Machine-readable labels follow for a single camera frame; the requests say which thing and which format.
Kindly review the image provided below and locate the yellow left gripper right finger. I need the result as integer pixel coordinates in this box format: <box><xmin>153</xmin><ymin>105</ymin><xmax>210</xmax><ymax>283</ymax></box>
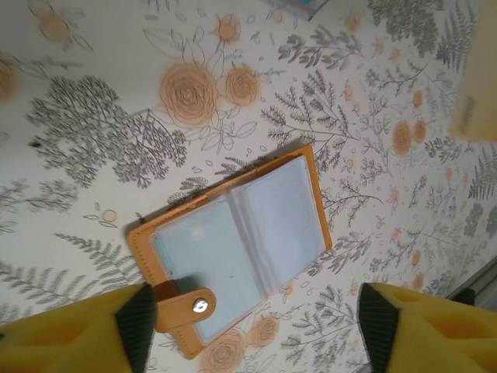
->
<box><xmin>357</xmin><ymin>281</ymin><xmax>497</xmax><ymax>373</ymax></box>

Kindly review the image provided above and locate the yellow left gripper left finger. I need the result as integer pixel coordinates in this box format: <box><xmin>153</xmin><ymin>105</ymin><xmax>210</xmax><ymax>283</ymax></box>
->
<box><xmin>0</xmin><ymin>282</ymin><xmax>159</xmax><ymax>373</ymax></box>

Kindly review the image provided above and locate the orange leather card holder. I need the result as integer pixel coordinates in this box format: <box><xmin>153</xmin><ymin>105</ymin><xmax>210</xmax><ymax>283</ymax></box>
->
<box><xmin>127</xmin><ymin>143</ymin><xmax>334</xmax><ymax>361</ymax></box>

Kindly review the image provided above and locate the teal card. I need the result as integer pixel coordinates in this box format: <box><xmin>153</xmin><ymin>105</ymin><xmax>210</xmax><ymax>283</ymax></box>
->
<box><xmin>266</xmin><ymin>0</ymin><xmax>332</xmax><ymax>22</ymax></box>

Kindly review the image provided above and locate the pale blue card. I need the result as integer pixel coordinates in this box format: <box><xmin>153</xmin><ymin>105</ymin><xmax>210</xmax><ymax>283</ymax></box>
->
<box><xmin>154</xmin><ymin>200</ymin><xmax>269</xmax><ymax>343</ymax></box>

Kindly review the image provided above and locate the floral table covering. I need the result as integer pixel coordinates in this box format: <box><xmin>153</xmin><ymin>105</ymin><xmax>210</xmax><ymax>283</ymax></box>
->
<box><xmin>0</xmin><ymin>0</ymin><xmax>497</xmax><ymax>373</ymax></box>

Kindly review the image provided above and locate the aluminium side frame rail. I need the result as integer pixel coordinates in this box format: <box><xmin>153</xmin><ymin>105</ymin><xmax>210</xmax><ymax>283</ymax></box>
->
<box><xmin>446</xmin><ymin>258</ymin><xmax>497</xmax><ymax>312</ymax></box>

